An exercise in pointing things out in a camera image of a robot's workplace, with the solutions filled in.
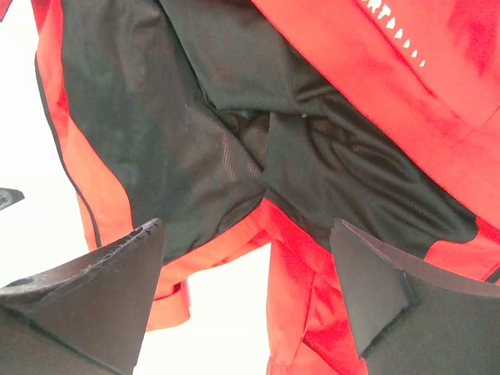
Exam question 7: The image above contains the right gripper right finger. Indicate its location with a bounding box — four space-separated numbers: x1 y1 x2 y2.
330 220 499 374

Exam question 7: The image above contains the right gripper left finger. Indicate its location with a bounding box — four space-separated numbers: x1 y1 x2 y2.
1 219 166 374

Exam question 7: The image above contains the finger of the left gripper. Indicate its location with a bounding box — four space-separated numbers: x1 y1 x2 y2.
0 187 24 210

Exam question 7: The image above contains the red zip jacket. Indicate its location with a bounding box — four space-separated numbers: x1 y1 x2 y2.
32 1 499 374

